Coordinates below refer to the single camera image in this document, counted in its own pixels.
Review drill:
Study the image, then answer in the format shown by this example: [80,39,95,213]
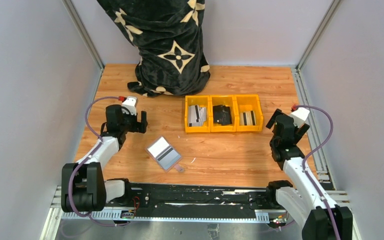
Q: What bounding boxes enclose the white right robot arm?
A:
[265,105,353,240]

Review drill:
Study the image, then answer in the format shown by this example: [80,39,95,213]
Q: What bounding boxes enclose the yellow bin middle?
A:
[210,95,238,133]

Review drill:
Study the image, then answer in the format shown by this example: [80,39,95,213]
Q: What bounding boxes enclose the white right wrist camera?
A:
[288,107,310,128]

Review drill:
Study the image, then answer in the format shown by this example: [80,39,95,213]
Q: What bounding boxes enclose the aluminium frame rail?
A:
[62,0,105,73]
[291,0,342,191]

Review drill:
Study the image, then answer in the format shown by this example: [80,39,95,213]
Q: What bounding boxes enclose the cream card in right bin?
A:
[239,110,257,126]

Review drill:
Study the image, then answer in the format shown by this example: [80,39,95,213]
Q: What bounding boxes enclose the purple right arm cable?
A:
[273,104,343,240]

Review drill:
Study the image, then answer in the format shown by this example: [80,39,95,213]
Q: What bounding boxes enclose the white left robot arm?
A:
[61,104,148,216]

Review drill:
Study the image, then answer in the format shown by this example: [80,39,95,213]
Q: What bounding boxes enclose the yellow bin right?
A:
[235,94,264,132]

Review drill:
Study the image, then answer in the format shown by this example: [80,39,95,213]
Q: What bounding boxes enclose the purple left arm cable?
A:
[66,96,130,228]

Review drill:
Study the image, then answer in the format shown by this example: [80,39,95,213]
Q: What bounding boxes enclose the black patterned blanket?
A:
[98,0,211,98]

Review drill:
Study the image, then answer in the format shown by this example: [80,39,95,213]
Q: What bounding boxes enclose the dark card in middle bin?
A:
[212,104,233,126]

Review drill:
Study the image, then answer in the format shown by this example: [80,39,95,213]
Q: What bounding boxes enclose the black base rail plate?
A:
[104,182,287,222]

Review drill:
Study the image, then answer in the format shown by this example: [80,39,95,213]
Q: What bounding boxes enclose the aluminium frame rail right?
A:
[291,0,342,191]

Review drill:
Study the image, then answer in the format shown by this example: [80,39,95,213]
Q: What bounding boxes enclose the aluminium frame rail left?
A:
[62,0,105,73]

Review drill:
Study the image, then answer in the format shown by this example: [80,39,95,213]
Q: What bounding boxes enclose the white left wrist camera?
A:
[121,96,138,116]

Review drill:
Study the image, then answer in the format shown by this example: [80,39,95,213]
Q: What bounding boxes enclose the silver cards in left bin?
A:
[187,105,207,127]

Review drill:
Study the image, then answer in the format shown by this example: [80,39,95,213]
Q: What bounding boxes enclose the yellow bin left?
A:
[184,95,212,134]

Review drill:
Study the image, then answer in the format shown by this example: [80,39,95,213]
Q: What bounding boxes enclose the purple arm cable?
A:
[273,104,343,240]
[66,96,130,228]

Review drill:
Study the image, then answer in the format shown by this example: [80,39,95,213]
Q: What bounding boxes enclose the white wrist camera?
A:
[121,96,138,116]
[288,107,310,128]

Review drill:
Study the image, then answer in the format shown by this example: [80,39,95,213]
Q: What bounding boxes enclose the yellow bin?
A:
[235,94,264,132]
[210,95,238,133]
[184,95,212,134]

